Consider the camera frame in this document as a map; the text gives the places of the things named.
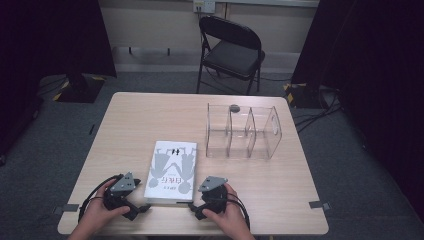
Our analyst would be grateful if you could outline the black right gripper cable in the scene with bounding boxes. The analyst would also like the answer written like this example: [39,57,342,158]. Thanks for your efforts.
[223,191,252,231]

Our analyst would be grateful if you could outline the white wall power socket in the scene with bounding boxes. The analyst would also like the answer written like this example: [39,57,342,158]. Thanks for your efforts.
[193,0,216,14]

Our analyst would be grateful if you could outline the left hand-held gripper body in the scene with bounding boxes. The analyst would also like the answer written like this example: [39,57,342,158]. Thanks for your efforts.
[102,171,142,218]

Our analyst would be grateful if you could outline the grey tape strip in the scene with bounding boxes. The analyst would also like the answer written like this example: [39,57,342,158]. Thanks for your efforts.
[308,200,332,211]
[53,203,80,215]

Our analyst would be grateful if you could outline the black floor cables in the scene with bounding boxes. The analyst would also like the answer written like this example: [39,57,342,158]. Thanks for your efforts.
[293,85,343,134]

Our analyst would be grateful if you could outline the clear acrylic book rack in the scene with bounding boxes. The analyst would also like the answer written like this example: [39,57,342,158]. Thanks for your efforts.
[205,102,283,160]

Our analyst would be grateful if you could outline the black curtain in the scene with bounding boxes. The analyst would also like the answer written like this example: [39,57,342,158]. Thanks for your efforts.
[291,0,424,222]
[0,0,118,158]

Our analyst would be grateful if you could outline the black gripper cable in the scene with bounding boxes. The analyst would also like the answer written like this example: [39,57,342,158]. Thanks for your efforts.
[77,173,125,224]
[223,191,252,231]

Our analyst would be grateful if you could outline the white book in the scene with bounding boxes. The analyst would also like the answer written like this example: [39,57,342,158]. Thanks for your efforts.
[143,140,198,205]

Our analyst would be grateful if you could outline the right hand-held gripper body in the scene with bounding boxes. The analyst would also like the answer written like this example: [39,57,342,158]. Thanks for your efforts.
[197,175,232,215]

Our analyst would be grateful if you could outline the person's left hand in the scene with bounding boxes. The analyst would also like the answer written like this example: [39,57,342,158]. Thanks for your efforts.
[77,179,132,236]

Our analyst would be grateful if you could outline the black stand base yellow tape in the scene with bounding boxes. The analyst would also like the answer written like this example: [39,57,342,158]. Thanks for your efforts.
[283,82,322,110]
[52,73,108,104]

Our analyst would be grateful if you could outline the person's right hand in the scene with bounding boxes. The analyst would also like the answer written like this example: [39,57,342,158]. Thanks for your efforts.
[201,182,250,236]

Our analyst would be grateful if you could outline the black folding chair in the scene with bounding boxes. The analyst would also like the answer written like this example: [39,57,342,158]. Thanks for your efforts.
[196,14,267,96]

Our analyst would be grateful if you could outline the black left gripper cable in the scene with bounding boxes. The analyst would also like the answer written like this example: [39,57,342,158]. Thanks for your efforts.
[77,173,125,224]

